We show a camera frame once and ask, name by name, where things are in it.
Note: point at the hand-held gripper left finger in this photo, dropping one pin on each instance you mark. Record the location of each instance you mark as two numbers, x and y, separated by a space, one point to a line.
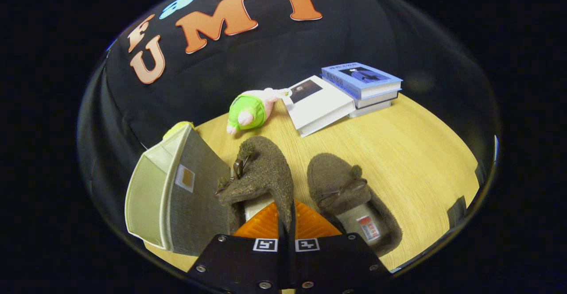
280 231

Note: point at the brown fuzzy shoe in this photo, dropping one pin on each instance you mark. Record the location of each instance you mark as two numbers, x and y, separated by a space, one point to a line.
266 170
336 183

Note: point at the pink plush toy green outfit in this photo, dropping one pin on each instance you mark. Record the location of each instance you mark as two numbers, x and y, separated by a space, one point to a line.
248 112

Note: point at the white book with portrait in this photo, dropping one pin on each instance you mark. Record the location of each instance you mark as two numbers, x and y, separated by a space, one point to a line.
319 106

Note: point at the thin white book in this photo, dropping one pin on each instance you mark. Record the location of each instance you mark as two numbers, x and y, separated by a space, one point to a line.
372 109

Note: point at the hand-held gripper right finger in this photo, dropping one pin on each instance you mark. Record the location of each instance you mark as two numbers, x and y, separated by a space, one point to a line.
332 263

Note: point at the small black bracket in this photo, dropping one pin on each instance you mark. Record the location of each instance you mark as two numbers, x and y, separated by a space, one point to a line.
457 210

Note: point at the grey fabric storage box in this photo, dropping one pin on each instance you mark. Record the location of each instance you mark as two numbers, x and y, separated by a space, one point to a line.
199 214

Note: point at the yellow plush toy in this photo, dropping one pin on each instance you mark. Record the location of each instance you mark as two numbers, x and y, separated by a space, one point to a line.
177 130

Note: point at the blue cover book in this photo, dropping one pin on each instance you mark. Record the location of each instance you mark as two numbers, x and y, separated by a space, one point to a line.
361 79

